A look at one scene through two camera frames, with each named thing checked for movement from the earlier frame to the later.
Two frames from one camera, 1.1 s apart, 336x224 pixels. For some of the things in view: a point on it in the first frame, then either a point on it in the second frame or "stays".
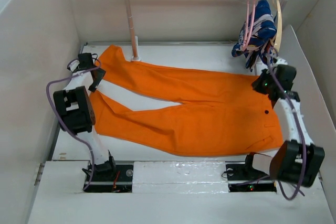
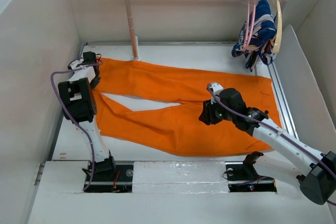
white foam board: (317, 120) stays
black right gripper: (256, 84) to (207, 116)
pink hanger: (248, 7) stays
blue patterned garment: (256, 36) stays
